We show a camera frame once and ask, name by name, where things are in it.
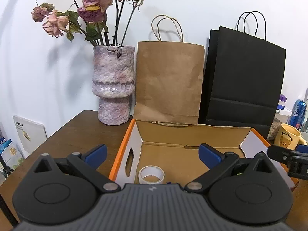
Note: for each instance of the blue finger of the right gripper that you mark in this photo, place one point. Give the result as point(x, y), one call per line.
point(302, 148)
point(286, 156)

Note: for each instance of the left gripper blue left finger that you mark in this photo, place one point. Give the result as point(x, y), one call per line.
point(85, 166)

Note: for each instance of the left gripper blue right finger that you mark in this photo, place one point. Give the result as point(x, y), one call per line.
point(219, 164)

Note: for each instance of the grey tape roll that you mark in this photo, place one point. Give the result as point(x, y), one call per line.
point(151, 175)

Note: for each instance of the pale green bowl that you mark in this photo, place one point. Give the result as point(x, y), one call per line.
point(304, 138)

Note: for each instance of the yellow bear mug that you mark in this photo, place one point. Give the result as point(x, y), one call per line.
point(289, 137)

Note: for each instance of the red pumpkin cardboard box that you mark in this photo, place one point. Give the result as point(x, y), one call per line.
point(174, 148)

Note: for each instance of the purple white jar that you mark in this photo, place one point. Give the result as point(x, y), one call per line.
point(282, 100)

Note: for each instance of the black paper bag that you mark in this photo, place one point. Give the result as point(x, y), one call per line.
point(242, 81)

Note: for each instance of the brown paper bag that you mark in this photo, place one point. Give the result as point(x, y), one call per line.
point(169, 77)

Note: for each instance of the pink textured vase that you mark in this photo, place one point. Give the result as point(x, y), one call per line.
point(113, 82)

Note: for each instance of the dried rose bouquet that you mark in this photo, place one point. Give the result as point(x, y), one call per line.
point(89, 19)

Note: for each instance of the white wall outlet box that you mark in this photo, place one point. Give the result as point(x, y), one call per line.
point(31, 133)

